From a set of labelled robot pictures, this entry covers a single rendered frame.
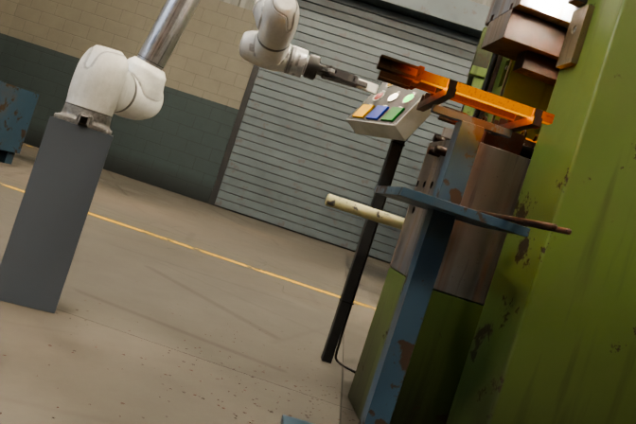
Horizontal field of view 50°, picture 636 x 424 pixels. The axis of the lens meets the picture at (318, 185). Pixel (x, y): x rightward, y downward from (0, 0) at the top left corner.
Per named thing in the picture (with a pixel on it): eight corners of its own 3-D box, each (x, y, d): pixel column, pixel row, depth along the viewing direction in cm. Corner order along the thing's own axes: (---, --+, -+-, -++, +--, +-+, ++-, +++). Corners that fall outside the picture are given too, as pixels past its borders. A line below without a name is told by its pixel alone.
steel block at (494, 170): (418, 284, 195) (466, 136, 195) (389, 265, 233) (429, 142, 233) (593, 339, 201) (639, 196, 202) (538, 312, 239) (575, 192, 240)
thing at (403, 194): (400, 195, 149) (403, 186, 149) (373, 192, 188) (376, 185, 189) (527, 237, 151) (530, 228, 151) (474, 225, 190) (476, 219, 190)
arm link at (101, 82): (53, 97, 220) (75, 34, 221) (89, 110, 237) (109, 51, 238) (93, 110, 215) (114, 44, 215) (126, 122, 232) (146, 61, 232)
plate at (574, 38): (570, 61, 187) (589, 4, 187) (555, 67, 196) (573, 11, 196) (576, 64, 187) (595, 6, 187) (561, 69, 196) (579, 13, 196)
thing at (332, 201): (325, 206, 248) (329, 192, 248) (323, 205, 253) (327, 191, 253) (436, 242, 253) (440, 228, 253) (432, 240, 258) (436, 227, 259)
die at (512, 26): (503, 37, 211) (512, 8, 211) (480, 48, 231) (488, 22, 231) (624, 80, 216) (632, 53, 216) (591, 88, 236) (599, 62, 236)
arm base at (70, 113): (51, 115, 210) (57, 98, 210) (58, 117, 231) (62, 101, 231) (110, 135, 215) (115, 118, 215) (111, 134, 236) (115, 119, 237)
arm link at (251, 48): (280, 81, 213) (289, 57, 202) (233, 65, 211) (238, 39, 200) (289, 55, 218) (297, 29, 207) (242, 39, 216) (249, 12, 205)
